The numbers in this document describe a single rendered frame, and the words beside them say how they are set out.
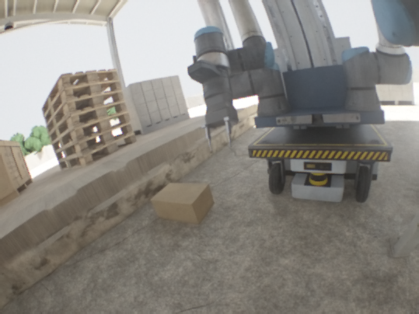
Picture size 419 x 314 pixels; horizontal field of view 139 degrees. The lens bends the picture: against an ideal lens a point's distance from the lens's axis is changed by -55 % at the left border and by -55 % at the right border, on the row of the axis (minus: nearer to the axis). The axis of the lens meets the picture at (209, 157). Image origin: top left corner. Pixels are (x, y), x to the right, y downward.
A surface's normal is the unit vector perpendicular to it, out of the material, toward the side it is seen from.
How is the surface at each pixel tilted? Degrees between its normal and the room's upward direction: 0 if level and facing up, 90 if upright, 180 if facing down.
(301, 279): 0
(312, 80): 90
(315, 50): 90
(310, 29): 90
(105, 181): 92
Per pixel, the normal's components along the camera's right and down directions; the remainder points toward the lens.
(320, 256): -0.25, -0.92
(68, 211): 0.79, 0.01
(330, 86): -0.61, 0.40
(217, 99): -0.55, 0.15
